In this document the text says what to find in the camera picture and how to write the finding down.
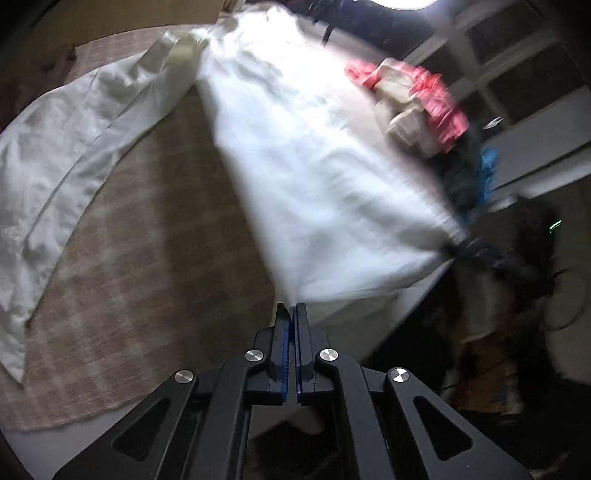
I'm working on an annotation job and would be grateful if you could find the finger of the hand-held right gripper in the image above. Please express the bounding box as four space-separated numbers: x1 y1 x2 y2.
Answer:
443 237 513 278

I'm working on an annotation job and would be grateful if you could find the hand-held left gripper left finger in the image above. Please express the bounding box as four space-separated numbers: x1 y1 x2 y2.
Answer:
53 302 291 480

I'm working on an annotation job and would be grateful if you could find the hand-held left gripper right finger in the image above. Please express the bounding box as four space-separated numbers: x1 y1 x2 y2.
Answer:
295 302 532 480

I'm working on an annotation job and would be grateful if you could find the white linen shirt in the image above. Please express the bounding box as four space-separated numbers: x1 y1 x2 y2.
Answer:
0 4 467 384

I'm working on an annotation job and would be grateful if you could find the dark garment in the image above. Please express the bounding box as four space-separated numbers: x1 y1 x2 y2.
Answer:
434 129 485 217

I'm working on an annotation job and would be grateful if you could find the blue garment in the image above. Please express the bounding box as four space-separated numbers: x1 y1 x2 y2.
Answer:
475 148 502 206

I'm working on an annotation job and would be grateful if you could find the beige plaid blanket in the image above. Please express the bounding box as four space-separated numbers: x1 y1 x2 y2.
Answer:
0 34 282 432

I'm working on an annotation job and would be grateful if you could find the beige knit sweater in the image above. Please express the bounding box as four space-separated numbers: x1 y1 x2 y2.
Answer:
369 60 446 155

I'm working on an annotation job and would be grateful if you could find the pink garment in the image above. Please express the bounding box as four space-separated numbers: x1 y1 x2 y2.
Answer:
346 58 469 153

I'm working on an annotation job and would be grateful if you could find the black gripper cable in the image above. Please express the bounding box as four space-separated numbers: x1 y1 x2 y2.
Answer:
542 268 589 330

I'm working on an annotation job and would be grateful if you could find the white window frame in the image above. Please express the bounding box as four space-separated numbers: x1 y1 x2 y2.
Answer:
406 0 591 195

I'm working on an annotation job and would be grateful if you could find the ring light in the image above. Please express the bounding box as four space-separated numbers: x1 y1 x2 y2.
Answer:
369 0 439 10

